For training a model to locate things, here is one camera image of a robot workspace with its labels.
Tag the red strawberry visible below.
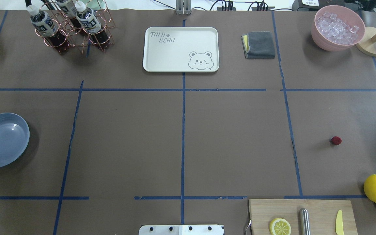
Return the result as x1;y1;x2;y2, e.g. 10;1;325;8
330;136;343;146

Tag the blue round plate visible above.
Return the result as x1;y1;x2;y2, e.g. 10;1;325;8
0;113;30;167

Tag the cream bear tray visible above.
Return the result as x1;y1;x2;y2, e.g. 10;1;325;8
142;27;220;73

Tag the grey folded cloth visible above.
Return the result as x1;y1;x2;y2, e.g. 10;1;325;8
241;31;275;59

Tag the lemon half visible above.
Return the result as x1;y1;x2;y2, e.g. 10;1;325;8
269;218;291;235

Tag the tea bottle front right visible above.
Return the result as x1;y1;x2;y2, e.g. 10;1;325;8
75;1;110;51

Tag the tea bottle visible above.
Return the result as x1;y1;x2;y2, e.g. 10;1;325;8
75;1;110;51
55;0;85;35
27;5;69;53

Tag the tea bottle back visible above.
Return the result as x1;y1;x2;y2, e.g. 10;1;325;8
55;0;85;35

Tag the wooden cutting board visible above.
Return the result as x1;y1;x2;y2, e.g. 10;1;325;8
249;199;358;235

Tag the tea bottle front left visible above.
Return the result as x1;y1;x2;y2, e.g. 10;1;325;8
27;5;69;53

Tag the pink bowl of ice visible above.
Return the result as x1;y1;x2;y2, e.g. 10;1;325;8
311;5;365;52

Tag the yellow plastic knife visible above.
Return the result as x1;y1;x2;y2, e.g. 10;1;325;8
335;210;344;235

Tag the aluminium frame post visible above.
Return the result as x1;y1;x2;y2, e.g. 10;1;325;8
176;0;192;15

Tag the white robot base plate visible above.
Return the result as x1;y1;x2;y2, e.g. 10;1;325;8
138;224;225;235

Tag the copper wire bottle rack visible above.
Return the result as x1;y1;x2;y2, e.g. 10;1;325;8
26;0;115;52

